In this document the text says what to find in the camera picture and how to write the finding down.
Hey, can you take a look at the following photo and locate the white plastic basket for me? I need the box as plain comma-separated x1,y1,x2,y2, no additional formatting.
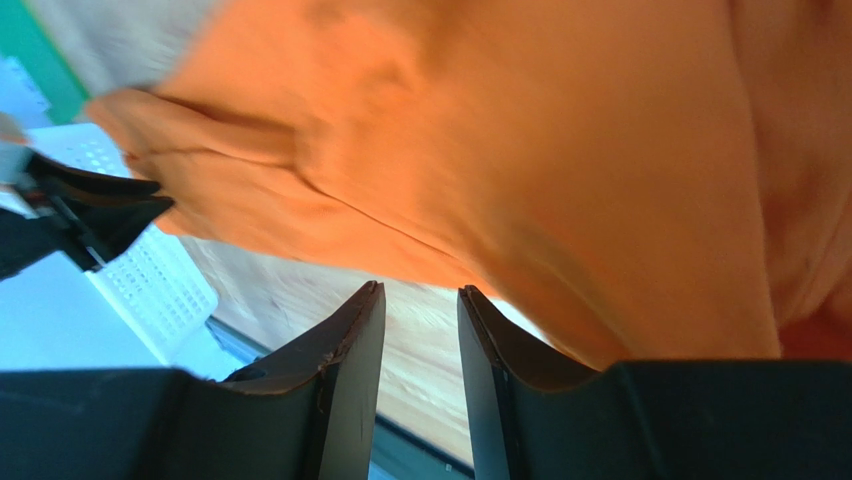
29,123,218,364

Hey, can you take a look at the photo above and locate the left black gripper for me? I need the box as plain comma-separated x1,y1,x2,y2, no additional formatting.
1,151,174,280

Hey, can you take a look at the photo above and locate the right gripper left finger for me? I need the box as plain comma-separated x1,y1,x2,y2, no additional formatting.
1,281,385,479

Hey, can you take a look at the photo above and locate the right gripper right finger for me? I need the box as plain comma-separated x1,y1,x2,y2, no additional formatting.
458,286,851,479

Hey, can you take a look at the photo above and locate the green cutting mat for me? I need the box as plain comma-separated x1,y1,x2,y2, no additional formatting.
1,0,89,128

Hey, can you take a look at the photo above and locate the orange t shirt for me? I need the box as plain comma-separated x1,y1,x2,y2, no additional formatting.
87,1,851,370

